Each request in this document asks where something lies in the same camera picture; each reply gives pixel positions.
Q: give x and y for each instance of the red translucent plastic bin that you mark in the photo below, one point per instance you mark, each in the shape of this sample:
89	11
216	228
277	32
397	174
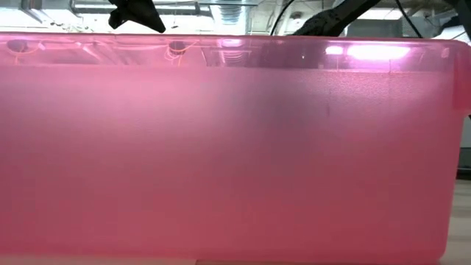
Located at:
221	165

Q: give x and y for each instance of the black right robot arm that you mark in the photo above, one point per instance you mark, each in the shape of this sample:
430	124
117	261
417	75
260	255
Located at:
331	20

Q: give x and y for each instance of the grey ventilation unit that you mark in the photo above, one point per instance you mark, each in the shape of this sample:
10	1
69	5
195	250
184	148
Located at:
375	28

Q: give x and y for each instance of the ribbed ceiling duct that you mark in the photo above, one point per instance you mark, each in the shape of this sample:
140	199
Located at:
230	14

